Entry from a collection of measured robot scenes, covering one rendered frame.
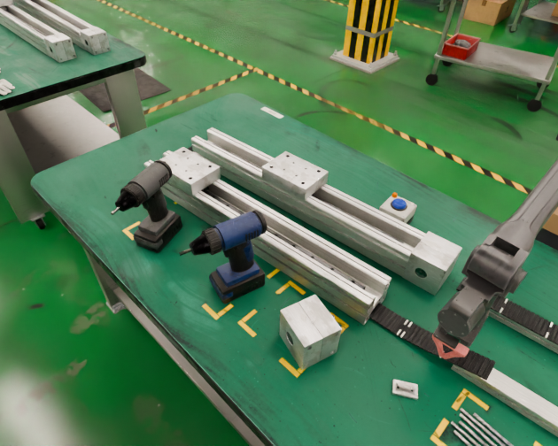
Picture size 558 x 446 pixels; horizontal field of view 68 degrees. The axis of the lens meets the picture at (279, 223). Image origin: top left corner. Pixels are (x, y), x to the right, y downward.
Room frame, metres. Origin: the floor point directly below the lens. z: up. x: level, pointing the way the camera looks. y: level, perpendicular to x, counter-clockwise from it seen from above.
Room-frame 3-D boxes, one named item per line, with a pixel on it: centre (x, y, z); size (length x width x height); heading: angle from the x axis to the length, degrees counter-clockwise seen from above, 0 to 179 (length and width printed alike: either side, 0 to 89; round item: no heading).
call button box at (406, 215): (0.90, -0.34, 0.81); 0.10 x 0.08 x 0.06; 141
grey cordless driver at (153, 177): (0.79, 0.34, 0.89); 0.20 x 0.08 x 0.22; 156
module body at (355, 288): (0.83, 0.08, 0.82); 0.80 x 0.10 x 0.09; 51
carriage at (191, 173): (0.99, 0.27, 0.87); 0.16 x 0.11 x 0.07; 51
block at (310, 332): (0.50, -0.08, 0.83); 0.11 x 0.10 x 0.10; 120
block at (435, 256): (0.71, -0.40, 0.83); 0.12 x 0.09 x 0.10; 141
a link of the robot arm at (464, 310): (0.44, -0.34, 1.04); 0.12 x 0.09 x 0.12; 135
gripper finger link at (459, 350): (0.45, -0.35, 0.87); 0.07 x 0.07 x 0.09; 51
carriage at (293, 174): (0.98, -0.04, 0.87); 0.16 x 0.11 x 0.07; 51
